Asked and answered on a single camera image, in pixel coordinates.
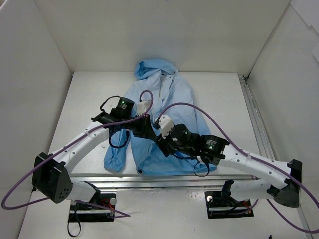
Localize light blue hooded jacket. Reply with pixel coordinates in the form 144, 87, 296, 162
104, 59, 217, 176

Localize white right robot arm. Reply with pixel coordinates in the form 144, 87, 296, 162
156, 124, 302, 208

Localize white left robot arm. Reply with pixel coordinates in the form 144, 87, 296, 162
32, 97, 156, 209

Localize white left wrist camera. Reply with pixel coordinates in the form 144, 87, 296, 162
135, 100, 152, 117

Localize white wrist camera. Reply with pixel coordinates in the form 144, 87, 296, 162
154, 114, 174, 139
135, 100, 152, 117

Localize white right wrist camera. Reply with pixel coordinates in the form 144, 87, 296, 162
154, 114, 174, 139

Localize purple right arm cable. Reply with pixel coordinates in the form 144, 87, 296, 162
157, 102, 319, 234

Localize aluminium front rail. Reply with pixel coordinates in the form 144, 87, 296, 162
71, 174, 252, 192

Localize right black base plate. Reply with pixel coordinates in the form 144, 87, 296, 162
204, 191, 254, 219

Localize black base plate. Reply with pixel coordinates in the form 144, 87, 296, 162
68, 193, 116, 223
204, 191, 254, 219

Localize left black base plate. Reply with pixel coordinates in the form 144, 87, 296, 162
68, 193, 116, 223

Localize aluminium side rail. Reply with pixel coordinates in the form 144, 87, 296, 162
238, 74, 315, 239

